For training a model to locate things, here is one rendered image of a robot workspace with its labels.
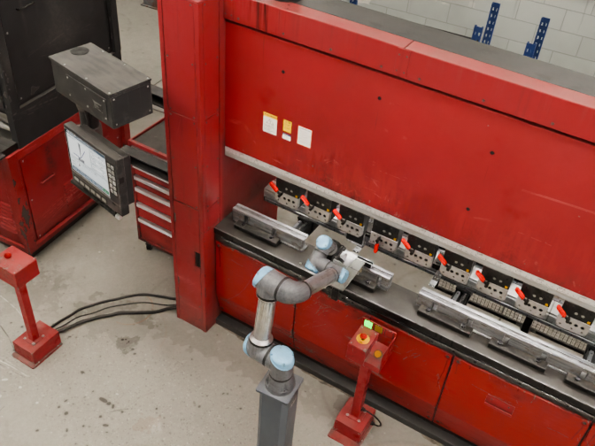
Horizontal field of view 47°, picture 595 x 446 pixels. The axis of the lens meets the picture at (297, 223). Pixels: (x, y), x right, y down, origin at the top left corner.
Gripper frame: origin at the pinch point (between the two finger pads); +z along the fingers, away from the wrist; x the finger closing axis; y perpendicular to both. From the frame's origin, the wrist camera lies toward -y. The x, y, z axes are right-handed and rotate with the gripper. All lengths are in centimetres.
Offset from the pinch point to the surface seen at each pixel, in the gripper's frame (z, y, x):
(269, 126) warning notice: -41, 42, 55
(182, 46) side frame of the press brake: -87, 50, 94
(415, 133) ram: -60, 64, -23
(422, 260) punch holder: -5.4, 20.1, -41.8
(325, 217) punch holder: -7.6, 16.9, 16.0
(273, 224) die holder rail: 12, 2, 50
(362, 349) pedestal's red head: 5.3, -34.8, -34.1
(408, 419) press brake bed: 79, -59, -62
